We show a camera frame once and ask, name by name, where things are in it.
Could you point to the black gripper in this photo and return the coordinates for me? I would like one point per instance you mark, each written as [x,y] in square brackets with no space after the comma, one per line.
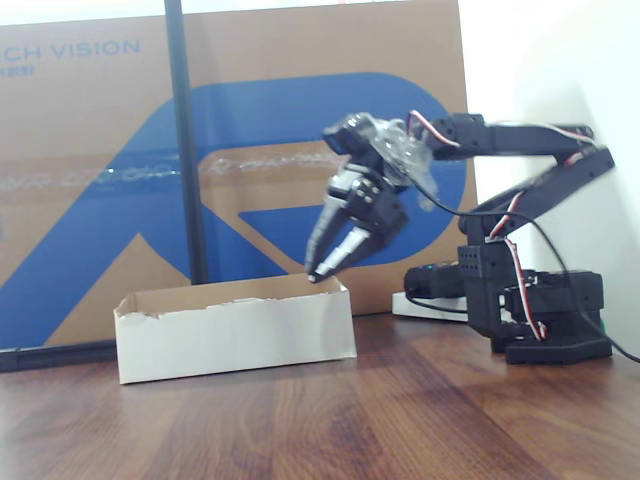
[379,206]

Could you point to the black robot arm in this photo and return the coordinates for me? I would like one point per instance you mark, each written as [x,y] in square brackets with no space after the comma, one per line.
[525,137]

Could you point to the white cardboard box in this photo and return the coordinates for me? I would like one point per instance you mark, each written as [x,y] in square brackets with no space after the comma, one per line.
[225,340]

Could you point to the large cardboard box blue print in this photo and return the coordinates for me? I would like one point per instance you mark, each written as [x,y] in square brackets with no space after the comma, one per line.
[75,125]

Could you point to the white power strip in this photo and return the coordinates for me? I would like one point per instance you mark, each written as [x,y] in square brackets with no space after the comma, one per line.
[400,308]

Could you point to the black power adapter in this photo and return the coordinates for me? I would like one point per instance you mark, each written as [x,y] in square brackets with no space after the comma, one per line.
[435,280]

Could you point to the black metal pole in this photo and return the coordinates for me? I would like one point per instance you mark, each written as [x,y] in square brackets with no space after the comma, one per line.
[185,150]

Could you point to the black metal base bar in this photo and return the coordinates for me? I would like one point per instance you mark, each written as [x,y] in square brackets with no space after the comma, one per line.
[50,356]

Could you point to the camera wrapped in clear plastic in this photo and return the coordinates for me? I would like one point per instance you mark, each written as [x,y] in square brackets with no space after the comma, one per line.
[350,135]

